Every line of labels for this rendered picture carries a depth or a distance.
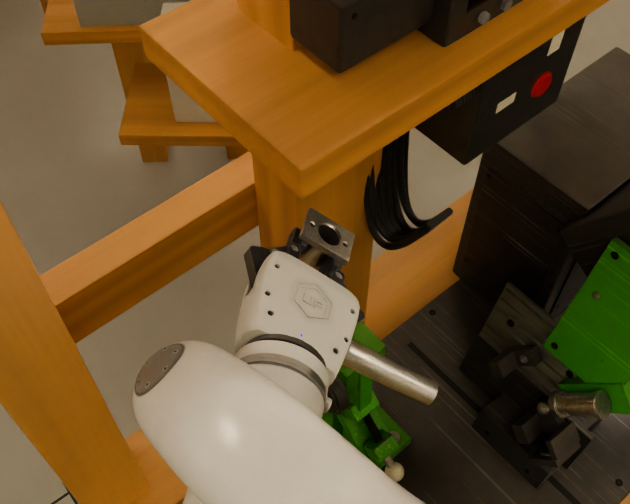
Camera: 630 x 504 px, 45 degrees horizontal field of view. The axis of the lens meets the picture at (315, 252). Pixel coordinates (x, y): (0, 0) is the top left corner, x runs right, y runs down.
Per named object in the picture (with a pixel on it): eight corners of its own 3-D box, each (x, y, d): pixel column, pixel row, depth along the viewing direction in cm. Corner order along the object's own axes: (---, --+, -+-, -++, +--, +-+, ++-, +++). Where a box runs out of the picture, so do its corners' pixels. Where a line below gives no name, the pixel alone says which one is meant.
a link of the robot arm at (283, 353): (349, 399, 61) (354, 371, 63) (255, 346, 59) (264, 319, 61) (294, 443, 66) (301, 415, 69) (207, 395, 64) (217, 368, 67)
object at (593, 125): (640, 246, 138) (721, 107, 110) (530, 342, 126) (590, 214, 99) (559, 187, 146) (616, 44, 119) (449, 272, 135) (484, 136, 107)
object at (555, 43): (560, 103, 95) (596, 0, 83) (466, 169, 89) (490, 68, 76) (486, 53, 101) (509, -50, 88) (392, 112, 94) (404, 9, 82)
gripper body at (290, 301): (354, 384, 63) (371, 292, 71) (249, 324, 61) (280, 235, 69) (306, 423, 68) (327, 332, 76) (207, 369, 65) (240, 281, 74)
